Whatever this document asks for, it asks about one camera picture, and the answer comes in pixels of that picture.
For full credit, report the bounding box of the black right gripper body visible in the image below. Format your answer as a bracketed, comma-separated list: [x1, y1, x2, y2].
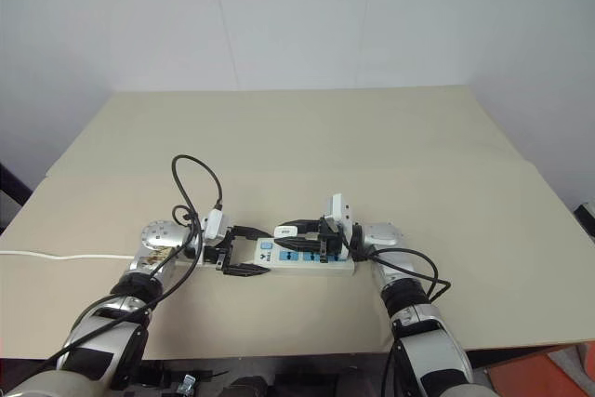
[317, 215, 346, 264]

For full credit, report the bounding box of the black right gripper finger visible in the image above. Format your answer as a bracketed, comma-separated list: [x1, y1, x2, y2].
[276, 235, 323, 255]
[276, 217, 323, 232]

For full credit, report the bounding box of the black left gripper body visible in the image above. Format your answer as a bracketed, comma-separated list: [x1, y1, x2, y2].
[203, 226, 237, 272]

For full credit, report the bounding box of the white power strip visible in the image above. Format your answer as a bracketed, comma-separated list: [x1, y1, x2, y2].
[197, 235, 357, 278]

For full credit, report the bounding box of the dark object beside table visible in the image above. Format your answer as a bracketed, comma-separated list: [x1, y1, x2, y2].
[0, 162, 34, 233]

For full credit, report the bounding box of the orange object under table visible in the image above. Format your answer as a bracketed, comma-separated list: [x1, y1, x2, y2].
[486, 343, 595, 397]

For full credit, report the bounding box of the grey black box beside table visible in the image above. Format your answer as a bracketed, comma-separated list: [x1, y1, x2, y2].
[575, 201, 595, 244]

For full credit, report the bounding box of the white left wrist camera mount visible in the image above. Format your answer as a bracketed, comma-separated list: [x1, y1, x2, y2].
[202, 209, 232, 247]

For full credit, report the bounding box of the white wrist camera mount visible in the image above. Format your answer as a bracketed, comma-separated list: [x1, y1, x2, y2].
[202, 209, 232, 247]
[322, 192, 359, 236]

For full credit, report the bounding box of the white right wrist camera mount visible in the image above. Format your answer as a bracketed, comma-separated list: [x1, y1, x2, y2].
[322, 192, 359, 236]

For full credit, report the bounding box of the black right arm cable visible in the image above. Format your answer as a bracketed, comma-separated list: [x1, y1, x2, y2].
[348, 228, 453, 308]

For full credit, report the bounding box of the white power strip cord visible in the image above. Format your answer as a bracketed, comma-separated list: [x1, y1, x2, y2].
[0, 249, 137, 263]

